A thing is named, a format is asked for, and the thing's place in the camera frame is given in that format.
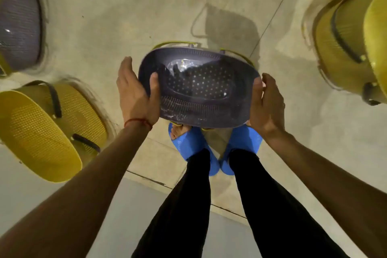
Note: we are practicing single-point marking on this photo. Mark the person's right forearm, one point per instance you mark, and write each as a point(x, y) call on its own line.
point(332, 194)

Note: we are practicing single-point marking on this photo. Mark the yellow plastic basket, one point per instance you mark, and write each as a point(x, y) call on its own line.
point(344, 55)
point(36, 133)

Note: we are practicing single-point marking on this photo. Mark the black trousers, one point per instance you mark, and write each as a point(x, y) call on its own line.
point(181, 221)

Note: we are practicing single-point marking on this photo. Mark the purple plastic basket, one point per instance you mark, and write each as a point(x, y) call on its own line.
point(196, 85)
point(18, 25)

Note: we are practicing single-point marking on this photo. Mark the person's left forearm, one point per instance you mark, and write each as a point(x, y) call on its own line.
point(75, 200)

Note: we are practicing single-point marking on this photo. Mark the blue slipper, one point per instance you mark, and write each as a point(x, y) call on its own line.
point(193, 146)
point(242, 143)

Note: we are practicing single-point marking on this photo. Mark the person's left hand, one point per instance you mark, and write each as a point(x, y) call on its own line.
point(136, 103)

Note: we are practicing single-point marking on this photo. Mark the person's right hand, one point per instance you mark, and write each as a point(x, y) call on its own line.
point(269, 109)

